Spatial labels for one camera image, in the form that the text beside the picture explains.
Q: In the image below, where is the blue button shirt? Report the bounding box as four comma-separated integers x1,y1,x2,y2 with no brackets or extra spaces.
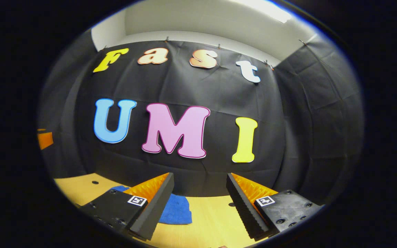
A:
109,185,193,225

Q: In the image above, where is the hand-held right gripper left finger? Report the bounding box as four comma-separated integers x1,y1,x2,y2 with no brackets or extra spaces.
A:
78,172,175,241

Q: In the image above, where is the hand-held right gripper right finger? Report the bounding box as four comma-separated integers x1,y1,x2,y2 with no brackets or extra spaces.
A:
226,173,325,241

